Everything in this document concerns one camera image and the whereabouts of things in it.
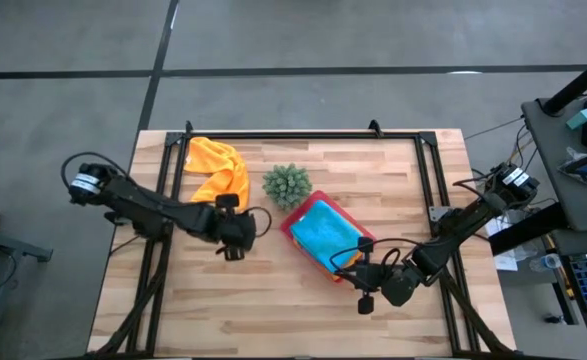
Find orange microfiber towel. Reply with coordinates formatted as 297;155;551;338
183;136;251;211

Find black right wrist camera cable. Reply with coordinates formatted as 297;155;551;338
328;236;425;275

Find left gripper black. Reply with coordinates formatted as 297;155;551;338
215;193;258;262

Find dark grey side table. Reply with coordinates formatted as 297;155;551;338
520;97;587;234

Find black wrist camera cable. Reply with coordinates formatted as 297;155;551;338
328;236;425;275
245;205;273;240

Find black right arm base cable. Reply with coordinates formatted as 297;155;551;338
452;124;539;201

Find pink translucent plastic bin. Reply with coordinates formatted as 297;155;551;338
279;189;378;285

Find black left wrist camera cable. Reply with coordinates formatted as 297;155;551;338
245;205;273;240

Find white paper sheets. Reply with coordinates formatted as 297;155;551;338
485;214;522;274

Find small teal box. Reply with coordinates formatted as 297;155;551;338
566;108;587;131

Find black left arm base cable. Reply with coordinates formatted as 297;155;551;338
60;151;127;187

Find black slanted post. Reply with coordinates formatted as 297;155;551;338
542;49;587;117

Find dark desk with legs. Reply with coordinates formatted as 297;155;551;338
0;223;54;264

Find clear plastic bottle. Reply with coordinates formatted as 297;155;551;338
529;253;563;274

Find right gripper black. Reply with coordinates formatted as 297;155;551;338
332;237;392;315

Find blue microfiber towel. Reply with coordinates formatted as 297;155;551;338
289;199;365;274

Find black support beam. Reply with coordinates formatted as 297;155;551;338
487;202;569;256

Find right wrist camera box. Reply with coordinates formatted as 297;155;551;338
381;277;421;308

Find black arm base cable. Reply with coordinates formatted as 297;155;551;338
60;151;127;187
452;124;539;201

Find small green artificial plant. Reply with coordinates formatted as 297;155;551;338
261;163;313;211

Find yellow microfiber towel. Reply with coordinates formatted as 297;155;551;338
292;239;365;281

